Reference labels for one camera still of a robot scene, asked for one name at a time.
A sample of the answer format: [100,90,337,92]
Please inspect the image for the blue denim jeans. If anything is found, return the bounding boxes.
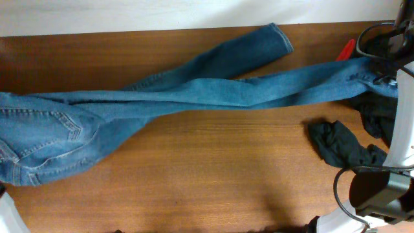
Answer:
[1,24,398,186]

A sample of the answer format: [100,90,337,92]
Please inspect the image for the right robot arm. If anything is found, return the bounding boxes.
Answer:
[305,56,413,232]

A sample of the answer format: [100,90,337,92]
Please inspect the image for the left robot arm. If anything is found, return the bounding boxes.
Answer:
[1,183,30,233]

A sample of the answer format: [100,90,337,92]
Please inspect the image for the dark grey cloth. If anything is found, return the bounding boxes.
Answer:
[307,121,387,168]

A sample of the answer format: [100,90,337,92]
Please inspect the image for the black garment with red trim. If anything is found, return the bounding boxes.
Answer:
[347,32,401,146]

